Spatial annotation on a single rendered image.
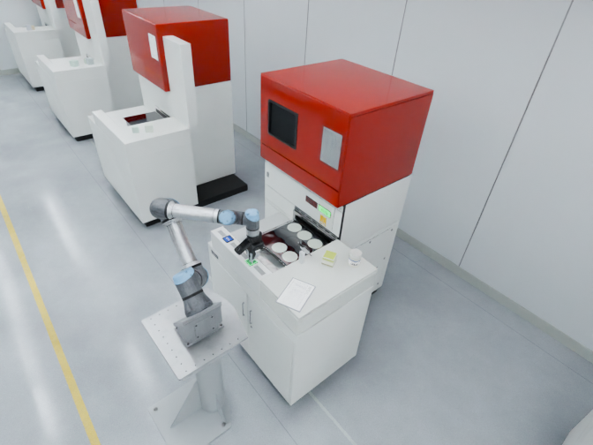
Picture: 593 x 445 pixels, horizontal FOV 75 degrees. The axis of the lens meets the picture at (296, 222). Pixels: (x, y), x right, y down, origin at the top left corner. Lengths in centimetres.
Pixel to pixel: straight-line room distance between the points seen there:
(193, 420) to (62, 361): 110
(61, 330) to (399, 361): 260
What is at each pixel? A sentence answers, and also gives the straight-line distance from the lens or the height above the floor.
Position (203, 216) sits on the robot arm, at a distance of 205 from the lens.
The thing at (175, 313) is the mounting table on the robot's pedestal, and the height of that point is 82.
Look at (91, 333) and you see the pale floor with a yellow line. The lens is 347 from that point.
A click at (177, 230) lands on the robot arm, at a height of 120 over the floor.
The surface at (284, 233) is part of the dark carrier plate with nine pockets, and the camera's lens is 265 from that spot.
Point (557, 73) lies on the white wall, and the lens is 320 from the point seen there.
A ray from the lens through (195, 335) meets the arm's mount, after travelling 213.
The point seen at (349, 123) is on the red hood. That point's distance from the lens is 211.
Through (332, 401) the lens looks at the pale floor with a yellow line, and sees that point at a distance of 293.
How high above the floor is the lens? 256
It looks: 37 degrees down
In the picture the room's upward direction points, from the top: 4 degrees clockwise
